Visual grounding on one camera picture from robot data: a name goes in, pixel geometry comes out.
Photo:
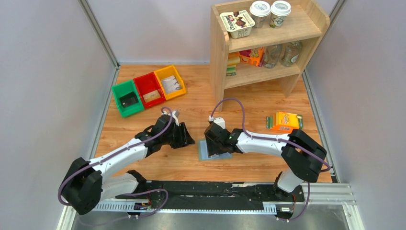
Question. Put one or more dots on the left white paper cup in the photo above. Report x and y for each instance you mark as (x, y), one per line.
(259, 10)

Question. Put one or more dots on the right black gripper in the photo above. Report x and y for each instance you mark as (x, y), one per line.
(212, 149)

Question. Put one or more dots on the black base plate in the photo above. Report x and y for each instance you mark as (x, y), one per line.
(216, 195)

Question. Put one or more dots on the black card in green bin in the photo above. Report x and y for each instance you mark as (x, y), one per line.
(129, 99)

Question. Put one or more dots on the wooden shelf unit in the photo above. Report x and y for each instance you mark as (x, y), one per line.
(308, 23)

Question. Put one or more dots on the aluminium frame rail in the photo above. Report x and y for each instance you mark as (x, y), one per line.
(316, 194)

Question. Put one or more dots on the white paper cup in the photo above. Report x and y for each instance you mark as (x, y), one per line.
(280, 9)
(259, 10)

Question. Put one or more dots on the card in red bin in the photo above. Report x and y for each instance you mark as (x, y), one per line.
(150, 96)

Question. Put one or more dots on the Chobani yogurt tub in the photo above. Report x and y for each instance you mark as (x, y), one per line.
(237, 23)

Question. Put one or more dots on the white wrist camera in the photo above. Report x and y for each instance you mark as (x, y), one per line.
(174, 113)
(217, 120)

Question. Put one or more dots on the right clear glass jar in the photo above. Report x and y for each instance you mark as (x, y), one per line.
(291, 54)

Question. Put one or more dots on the right white paper cup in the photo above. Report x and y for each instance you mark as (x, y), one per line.
(280, 9)

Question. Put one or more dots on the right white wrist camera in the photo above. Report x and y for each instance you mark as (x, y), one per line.
(217, 120)

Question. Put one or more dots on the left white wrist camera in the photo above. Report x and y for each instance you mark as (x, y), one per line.
(174, 113)

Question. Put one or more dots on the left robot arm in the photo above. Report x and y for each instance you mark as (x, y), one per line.
(87, 182)

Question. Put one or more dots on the clear glass jar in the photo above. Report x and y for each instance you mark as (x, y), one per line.
(291, 54)
(271, 56)

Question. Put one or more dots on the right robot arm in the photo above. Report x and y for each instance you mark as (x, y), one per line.
(304, 156)

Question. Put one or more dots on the red plastic bin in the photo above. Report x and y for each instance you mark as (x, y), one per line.
(147, 83)

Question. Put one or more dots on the left clear glass jar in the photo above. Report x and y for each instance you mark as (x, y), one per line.
(271, 56)

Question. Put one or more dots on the orange snack box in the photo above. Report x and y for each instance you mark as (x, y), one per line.
(284, 122)

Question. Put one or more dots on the card in yellow bin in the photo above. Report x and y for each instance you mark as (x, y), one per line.
(170, 84)

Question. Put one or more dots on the green plastic bin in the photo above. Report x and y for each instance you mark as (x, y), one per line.
(122, 89)

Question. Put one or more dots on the yellow green sponge stack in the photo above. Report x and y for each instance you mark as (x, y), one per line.
(232, 61)

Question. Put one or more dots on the yellow plastic bin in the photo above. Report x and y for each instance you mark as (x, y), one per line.
(166, 72)

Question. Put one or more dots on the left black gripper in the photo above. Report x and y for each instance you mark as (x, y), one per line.
(185, 137)

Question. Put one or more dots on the orange box on shelf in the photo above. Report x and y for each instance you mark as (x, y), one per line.
(252, 56)

